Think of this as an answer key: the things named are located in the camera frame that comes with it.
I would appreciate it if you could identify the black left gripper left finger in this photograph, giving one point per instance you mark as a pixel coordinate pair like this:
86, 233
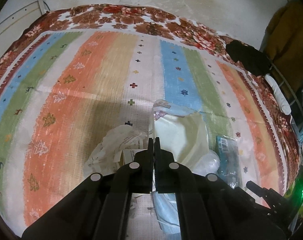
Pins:
98, 207

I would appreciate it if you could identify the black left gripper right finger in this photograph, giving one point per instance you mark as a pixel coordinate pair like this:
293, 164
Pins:
207, 207

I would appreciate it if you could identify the blue face mask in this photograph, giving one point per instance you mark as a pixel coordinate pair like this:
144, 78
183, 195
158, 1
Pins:
165, 206

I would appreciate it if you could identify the clear plastic bag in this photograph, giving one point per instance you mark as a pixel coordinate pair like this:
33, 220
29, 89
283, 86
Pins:
208, 163

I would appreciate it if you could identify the teal barcode packet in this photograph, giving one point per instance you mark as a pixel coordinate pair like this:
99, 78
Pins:
229, 170

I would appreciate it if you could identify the cream plastic bag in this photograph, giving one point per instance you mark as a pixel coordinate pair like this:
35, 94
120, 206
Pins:
181, 130

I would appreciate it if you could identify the white rolled pillow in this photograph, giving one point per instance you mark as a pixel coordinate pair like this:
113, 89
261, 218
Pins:
278, 95

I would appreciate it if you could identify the striped colourful bed mat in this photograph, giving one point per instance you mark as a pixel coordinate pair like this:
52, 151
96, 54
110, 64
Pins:
61, 96

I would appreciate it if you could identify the black cloth bundle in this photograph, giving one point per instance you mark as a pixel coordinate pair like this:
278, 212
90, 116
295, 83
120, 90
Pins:
252, 60

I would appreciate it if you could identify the brown hanging garment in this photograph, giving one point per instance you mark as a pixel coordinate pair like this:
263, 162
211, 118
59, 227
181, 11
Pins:
284, 44

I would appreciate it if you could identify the red floral blanket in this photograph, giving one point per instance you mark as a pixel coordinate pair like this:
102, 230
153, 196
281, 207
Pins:
155, 22

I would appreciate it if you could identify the white wall panel door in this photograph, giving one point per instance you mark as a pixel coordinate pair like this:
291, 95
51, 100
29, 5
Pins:
12, 26

